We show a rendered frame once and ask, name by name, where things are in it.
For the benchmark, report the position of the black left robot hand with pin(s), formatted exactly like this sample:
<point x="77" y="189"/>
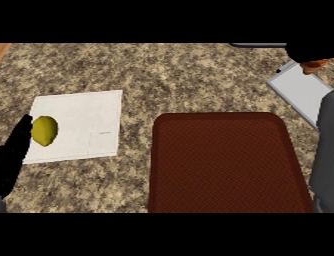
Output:
<point x="5" y="163"/>

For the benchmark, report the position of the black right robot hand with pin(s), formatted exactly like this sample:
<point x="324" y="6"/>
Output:
<point x="318" y="50"/>

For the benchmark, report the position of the orange-brown croissant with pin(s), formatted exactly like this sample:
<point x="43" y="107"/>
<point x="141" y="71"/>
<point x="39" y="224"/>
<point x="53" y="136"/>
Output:
<point x="313" y="66"/>

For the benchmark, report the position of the white tray with grey rim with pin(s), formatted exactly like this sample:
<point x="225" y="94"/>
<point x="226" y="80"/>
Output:
<point x="300" y="91"/>

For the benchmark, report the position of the dark red rectangular tray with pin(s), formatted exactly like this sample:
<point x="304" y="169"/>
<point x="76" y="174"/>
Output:
<point x="223" y="165"/>

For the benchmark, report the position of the dark grey flat object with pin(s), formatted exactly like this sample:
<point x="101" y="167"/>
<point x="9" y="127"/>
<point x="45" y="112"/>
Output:
<point x="257" y="44"/>

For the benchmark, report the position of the yellow lemon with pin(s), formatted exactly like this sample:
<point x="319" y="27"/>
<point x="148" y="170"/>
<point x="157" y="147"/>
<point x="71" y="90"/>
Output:
<point x="45" y="130"/>

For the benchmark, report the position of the white rectangular placemat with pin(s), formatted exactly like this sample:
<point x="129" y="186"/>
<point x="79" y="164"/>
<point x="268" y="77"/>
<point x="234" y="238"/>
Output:
<point x="83" y="123"/>

